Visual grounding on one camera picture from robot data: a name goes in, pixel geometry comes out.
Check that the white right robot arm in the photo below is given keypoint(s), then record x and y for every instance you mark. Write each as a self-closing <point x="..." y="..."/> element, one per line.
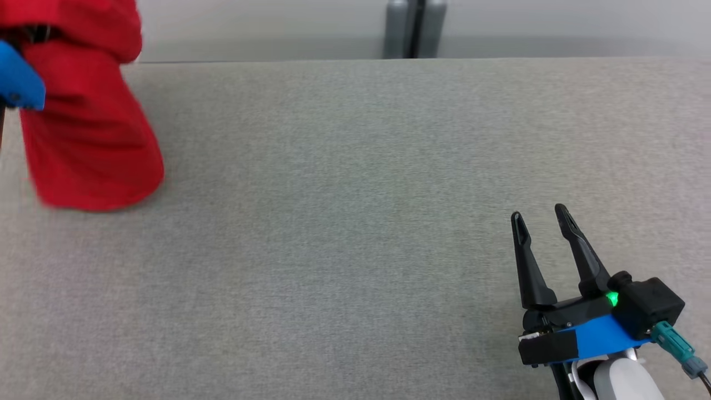
<point x="627" y="383"/>

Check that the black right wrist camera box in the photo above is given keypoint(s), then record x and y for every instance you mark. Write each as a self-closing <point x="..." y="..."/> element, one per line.
<point x="647" y="305"/>

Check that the grey partition post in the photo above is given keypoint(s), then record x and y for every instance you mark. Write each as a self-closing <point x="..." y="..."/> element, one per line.
<point x="414" y="28"/>

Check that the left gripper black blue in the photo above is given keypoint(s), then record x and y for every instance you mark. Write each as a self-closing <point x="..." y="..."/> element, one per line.
<point x="19" y="78"/>

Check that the red white basketball jersey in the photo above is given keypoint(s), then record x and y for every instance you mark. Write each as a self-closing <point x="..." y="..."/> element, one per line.
<point x="89" y="133"/>

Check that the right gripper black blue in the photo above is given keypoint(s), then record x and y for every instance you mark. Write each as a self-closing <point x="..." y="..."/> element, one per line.
<point x="589" y="336"/>

